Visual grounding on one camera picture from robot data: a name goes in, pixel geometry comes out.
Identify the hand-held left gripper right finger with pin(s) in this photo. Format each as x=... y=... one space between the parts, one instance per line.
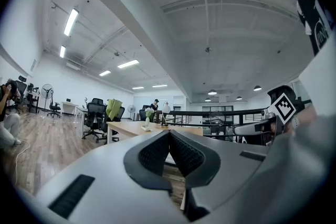
x=194 y=160

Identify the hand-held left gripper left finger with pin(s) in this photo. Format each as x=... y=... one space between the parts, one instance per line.
x=147 y=162

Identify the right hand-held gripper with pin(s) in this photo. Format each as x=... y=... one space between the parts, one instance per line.
x=282 y=108

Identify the white glasses case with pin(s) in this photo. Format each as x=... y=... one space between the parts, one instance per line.
x=147 y=128

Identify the person's right forearm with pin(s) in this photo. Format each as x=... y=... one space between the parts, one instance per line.
x=307 y=115

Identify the white ribbed vase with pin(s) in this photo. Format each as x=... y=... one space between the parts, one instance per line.
x=147 y=121

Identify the white wristwatch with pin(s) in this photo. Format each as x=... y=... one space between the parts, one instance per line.
x=295 y=122

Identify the white flower bouquet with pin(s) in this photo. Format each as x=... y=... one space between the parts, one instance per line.
x=149 y=111

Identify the small standing fan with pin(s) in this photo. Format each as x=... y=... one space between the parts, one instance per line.
x=131 y=108

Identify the green jacket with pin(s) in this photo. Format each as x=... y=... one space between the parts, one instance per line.
x=113 y=108

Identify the white desk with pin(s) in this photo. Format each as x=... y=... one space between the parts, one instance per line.
x=80 y=110
x=68 y=106

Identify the person's light shorts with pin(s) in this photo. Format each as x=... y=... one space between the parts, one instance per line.
x=320 y=78

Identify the large standing fan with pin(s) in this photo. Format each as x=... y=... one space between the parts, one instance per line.
x=47 y=90

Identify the person's black printed t-shirt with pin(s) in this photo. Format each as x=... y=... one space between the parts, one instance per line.
x=309 y=0

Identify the black high-back office chair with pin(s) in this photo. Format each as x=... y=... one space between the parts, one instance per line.
x=21 y=86

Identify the ceiling strip lights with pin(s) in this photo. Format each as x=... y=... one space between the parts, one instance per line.
x=71 y=22

